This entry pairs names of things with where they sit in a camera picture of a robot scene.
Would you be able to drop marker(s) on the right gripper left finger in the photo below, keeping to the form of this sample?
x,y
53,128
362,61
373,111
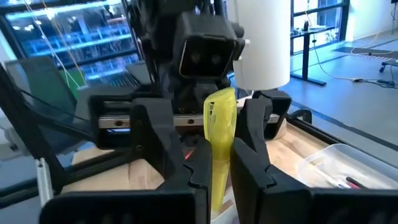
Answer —
x,y
202,186

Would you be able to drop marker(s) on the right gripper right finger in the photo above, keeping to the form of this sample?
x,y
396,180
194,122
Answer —
x,y
248,186

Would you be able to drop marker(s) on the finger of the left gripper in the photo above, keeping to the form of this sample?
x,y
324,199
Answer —
x,y
258,124
155,130

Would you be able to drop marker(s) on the yellow highlighter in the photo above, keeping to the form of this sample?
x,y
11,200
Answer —
x,y
219,130

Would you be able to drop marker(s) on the magenta thin marker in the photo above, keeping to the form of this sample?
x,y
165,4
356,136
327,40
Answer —
x,y
357,183

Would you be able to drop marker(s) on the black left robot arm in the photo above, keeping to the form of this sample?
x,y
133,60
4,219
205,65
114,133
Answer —
x,y
155,31

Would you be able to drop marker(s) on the white cylindrical table lamp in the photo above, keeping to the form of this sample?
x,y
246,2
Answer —
x,y
264,46

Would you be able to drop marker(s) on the black standing desk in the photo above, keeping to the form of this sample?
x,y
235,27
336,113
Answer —
x,y
306,56

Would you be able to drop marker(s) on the clear plastic container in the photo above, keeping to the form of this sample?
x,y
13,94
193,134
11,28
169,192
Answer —
x,y
373,165

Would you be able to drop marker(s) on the silver bracket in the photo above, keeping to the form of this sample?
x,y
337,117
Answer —
x,y
43,180

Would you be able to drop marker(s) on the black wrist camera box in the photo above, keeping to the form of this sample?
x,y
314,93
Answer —
x,y
208,46

